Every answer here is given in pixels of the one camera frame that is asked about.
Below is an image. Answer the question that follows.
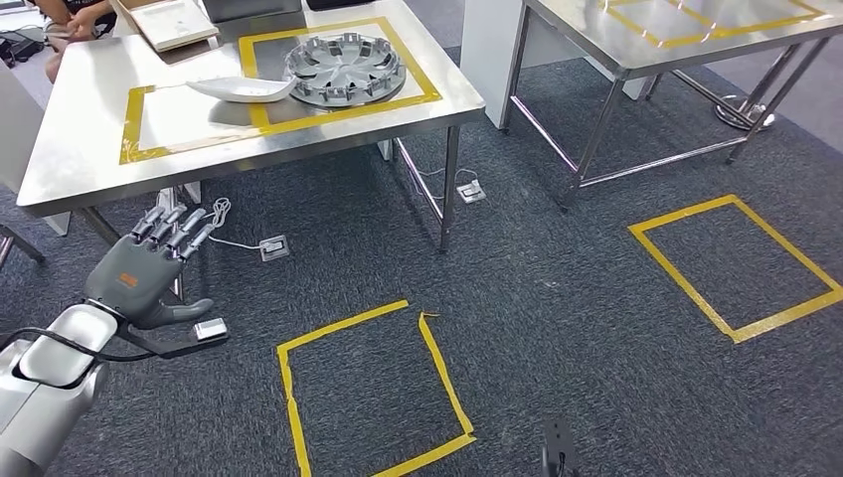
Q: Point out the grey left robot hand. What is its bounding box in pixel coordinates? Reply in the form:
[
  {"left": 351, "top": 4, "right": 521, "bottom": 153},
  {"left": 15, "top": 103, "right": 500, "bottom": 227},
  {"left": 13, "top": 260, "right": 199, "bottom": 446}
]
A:
[{"left": 84, "top": 205, "right": 216, "bottom": 331}]

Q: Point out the white curved plastic part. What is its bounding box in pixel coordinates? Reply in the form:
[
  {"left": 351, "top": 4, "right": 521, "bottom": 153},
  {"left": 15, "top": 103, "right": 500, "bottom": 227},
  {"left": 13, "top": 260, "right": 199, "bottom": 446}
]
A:
[{"left": 186, "top": 74, "right": 299, "bottom": 104}]

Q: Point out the stainless steel workbench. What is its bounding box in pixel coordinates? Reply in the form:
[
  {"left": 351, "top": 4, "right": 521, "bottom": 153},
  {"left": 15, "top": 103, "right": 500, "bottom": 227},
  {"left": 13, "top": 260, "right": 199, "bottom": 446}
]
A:
[{"left": 16, "top": 0, "right": 487, "bottom": 301}]

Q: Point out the metal floor socket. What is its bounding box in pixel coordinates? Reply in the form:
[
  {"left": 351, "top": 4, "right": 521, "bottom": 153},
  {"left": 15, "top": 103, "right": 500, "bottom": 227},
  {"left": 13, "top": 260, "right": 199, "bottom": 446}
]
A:
[
  {"left": 258, "top": 235, "right": 291, "bottom": 263},
  {"left": 455, "top": 179, "right": 487, "bottom": 206}
]

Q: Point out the yellow tape rectangle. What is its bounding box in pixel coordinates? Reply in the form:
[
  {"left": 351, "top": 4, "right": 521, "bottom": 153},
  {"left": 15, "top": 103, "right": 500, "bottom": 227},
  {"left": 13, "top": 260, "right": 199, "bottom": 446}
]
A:
[
  {"left": 118, "top": 83, "right": 272, "bottom": 166},
  {"left": 238, "top": 16, "right": 443, "bottom": 129}
]

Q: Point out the yellow floor tape square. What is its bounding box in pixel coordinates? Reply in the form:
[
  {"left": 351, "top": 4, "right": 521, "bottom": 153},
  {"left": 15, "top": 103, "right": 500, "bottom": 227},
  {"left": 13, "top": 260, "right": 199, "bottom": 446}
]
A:
[
  {"left": 276, "top": 299, "right": 477, "bottom": 477},
  {"left": 627, "top": 194, "right": 843, "bottom": 345}
]

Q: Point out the cardboard box with white board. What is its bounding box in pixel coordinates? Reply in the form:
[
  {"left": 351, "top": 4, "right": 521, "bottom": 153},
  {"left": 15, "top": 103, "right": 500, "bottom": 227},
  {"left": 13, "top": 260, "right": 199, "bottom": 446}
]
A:
[{"left": 108, "top": 0, "right": 221, "bottom": 54}]

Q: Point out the person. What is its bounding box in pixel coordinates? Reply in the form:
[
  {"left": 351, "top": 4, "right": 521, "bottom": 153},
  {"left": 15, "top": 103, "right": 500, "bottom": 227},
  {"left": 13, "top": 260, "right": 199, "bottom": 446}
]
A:
[{"left": 29, "top": 0, "right": 118, "bottom": 83}]

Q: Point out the dark grey laptop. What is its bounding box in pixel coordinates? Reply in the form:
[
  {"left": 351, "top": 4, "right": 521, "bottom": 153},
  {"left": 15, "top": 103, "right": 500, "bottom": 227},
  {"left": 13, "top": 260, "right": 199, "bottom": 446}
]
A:
[{"left": 200, "top": 0, "right": 304, "bottom": 24}]

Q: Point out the grey wheel hubcap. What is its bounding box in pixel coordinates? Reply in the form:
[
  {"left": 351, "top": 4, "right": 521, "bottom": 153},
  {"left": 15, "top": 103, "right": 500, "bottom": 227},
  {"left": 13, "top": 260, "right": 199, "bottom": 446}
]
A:
[{"left": 284, "top": 33, "right": 408, "bottom": 110}]

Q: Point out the black carry case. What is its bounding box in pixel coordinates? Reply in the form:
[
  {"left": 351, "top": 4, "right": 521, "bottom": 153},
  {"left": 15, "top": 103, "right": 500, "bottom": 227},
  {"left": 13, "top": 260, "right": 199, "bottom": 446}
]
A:
[{"left": 305, "top": 0, "right": 377, "bottom": 12}]

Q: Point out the white cabinet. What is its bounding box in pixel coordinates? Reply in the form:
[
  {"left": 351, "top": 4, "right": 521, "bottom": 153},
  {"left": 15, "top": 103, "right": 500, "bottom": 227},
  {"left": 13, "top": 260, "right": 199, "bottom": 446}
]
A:
[{"left": 459, "top": 0, "right": 653, "bottom": 129}]

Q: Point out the stainless steel table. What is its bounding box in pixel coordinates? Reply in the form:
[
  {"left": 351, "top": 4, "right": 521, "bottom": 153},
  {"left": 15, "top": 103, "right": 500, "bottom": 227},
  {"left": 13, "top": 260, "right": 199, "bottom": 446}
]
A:
[{"left": 500, "top": 0, "right": 843, "bottom": 212}]

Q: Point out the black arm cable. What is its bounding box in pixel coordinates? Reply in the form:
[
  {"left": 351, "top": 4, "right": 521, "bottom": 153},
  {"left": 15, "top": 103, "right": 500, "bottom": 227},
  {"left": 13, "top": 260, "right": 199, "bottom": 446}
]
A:
[{"left": 0, "top": 327, "right": 159, "bottom": 365}]

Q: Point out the white cable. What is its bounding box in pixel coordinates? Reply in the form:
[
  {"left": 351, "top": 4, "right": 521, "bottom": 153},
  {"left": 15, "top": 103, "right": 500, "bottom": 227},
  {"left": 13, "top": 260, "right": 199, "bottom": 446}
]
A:
[
  {"left": 415, "top": 167, "right": 479, "bottom": 199},
  {"left": 207, "top": 197, "right": 264, "bottom": 251}
]

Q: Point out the grey metal frame leg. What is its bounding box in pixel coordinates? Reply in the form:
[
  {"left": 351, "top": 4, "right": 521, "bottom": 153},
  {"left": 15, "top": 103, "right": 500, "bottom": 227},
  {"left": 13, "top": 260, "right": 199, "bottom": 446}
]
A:
[{"left": 0, "top": 224, "right": 48, "bottom": 268}]

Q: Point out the chrome barrier post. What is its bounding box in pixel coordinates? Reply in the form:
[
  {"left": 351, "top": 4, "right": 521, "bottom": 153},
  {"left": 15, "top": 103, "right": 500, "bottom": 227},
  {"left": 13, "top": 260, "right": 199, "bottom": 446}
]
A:
[{"left": 714, "top": 93, "right": 777, "bottom": 131}]

